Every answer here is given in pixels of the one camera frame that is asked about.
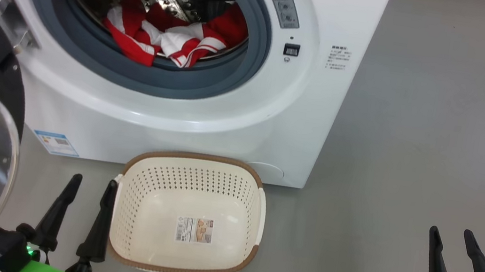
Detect printed product label sticker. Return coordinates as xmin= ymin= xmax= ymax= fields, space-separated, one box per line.
xmin=174 ymin=215 xmax=215 ymax=246

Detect cream laundry basket brown rim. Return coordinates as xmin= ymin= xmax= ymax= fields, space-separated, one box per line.
xmin=103 ymin=143 xmax=273 ymax=272

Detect blue energy label sticker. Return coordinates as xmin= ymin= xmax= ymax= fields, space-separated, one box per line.
xmin=31 ymin=130 xmax=81 ymax=158

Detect red and white garment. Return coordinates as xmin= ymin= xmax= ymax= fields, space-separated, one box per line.
xmin=97 ymin=0 xmax=251 ymax=79

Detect round white filter cover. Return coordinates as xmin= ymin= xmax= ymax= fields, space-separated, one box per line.
xmin=243 ymin=159 xmax=286 ymax=185

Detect grey warning label plate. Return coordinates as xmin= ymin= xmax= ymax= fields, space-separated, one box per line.
xmin=258 ymin=0 xmax=303 ymax=31

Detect white washing machine body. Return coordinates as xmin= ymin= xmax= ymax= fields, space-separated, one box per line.
xmin=0 ymin=0 xmax=392 ymax=199

